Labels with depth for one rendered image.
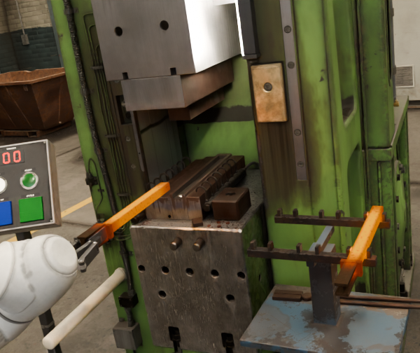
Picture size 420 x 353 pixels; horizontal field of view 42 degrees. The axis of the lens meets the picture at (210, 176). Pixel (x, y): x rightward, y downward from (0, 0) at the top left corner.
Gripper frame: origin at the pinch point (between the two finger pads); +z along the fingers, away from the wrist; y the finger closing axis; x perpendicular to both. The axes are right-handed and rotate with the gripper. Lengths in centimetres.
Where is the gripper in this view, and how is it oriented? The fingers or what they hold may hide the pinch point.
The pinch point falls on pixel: (93, 238)
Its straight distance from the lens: 135.4
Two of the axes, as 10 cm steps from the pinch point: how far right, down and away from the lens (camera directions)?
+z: 3.8, -3.5, 8.6
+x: -1.5, -9.4, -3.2
